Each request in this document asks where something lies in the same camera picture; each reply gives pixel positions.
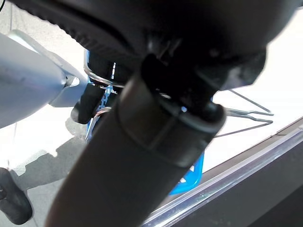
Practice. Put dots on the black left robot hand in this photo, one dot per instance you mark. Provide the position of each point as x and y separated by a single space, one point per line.
142 153

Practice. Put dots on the blue plastic shopping basket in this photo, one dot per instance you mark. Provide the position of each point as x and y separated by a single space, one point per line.
189 179

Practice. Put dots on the black base shelf board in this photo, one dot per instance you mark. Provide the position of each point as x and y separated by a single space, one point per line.
260 189

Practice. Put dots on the silver left robot leg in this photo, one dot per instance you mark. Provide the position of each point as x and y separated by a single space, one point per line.
28 82

